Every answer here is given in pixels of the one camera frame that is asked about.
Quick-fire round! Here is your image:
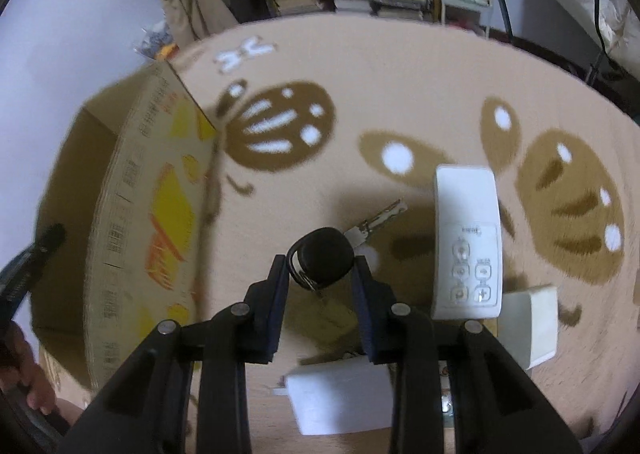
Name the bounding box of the black key fob with keys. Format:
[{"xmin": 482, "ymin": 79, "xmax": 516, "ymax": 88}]
[{"xmin": 286, "ymin": 200, "xmax": 408, "ymax": 292}]

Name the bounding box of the person's left hand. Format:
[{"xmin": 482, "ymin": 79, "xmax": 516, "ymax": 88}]
[{"xmin": 0, "ymin": 321, "xmax": 83, "ymax": 427}]

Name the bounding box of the small white remote control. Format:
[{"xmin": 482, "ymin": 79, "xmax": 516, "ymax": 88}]
[{"xmin": 431, "ymin": 165, "xmax": 502, "ymax": 321}]

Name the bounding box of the large white charger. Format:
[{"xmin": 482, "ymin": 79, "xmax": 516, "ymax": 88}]
[{"xmin": 272, "ymin": 359, "xmax": 396, "ymax": 436}]

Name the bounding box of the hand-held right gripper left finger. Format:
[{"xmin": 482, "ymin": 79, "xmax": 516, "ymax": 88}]
[{"xmin": 57, "ymin": 254, "xmax": 291, "ymax": 454}]

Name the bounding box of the clear cartoon earbud case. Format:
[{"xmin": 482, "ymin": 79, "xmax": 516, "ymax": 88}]
[{"xmin": 436, "ymin": 360, "xmax": 468, "ymax": 417}]

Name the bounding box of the cardboard box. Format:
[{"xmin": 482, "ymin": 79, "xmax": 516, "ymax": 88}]
[{"xmin": 30, "ymin": 61, "xmax": 223, "ymax": 392}]

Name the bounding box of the beige coat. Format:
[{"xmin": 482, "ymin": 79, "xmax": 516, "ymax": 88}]
[{"xmin": 152, "ymin": 0, "xmax": 241, "ymax": 47}]

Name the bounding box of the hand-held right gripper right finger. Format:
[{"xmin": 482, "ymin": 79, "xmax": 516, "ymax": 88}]
[{"xmin": 350, "ymin": 254, "xmax": 583, "ymax": 454}]

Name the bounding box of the bag of plush toys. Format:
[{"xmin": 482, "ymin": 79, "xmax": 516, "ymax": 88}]
[{"xmin": 132, "ymin": 21, "xmax": 178, "ymax": 59}]

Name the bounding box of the small white charger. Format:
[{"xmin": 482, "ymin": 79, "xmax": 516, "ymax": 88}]
[{"xmin": 497, "ymin": 285, "xmax": 558, "ymax": 371}]

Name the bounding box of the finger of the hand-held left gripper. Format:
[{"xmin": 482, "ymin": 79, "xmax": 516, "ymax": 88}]
[{"xmin": 0, "ymin": 223, "xmax": 68, "ymax": 322}]

